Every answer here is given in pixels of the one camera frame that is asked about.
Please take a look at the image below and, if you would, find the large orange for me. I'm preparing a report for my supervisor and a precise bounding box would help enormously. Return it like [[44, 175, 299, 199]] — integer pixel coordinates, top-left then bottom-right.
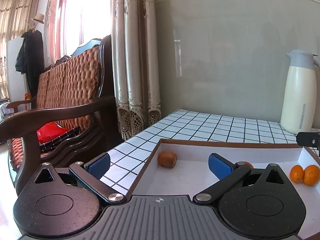
[[303, 165, 319, 186]]

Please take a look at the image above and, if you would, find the carrot top piece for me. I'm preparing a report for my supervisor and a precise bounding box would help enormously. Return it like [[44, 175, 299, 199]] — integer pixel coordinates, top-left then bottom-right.
[[157, 151, 177, 168]]

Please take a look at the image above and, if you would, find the small orange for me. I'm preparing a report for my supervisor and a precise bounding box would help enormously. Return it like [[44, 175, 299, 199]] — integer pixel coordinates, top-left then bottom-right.
[[290, 165, 304, 183]]

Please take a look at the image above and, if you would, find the cream thermos jug grey lid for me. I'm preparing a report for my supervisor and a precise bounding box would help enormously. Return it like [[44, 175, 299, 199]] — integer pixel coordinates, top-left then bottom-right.
[[280, 49, 319, 134]]

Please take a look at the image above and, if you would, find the white black checked tablecloth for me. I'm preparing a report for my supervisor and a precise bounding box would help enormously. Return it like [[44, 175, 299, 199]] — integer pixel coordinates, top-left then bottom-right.
[[100, 109, 296, 194]]

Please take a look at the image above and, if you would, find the black checked cushion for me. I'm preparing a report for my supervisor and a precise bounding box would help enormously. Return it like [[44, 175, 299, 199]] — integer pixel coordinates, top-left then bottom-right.
[[40, 126, 81, 153]]

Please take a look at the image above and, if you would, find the dark wooden bench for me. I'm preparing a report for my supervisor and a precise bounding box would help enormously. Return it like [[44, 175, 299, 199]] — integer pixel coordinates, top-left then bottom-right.
[[1, 36, 122, 193]]

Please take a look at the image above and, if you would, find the brown box white interior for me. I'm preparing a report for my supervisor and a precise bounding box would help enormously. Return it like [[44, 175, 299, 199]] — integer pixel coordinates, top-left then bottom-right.
[[122, 139, 319, 239]]

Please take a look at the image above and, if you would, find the red cloth on bench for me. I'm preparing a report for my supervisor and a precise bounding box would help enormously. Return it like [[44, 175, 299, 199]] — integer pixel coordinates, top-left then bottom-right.
[[37, 122, 69, 144]]

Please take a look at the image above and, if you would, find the beige lace curtain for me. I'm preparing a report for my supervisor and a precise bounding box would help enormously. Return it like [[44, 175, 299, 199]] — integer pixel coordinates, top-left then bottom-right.
[[111, 0, 161, 140]]

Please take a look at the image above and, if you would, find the woven rattan bench cushion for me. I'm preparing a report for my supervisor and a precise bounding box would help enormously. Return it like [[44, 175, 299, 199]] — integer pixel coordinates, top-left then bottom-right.
[[10, 45, 101, 170]]

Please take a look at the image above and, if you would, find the white refrigerator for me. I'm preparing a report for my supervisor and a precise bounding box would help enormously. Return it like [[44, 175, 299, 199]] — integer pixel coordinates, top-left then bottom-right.
[[7, 37, 27, 101]]

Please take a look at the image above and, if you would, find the black hanging jacket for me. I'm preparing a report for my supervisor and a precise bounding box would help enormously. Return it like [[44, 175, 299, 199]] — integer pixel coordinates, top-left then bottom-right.
[[15, 29, 44, 97]]

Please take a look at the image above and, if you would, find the straw hat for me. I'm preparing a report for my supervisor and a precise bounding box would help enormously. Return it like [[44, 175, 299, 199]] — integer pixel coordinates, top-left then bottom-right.
[[32, 12, 44, 24]]

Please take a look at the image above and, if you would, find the far beige curtain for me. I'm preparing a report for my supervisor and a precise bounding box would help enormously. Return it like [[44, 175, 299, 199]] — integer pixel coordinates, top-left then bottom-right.
[[0, 0, 39, 99]]

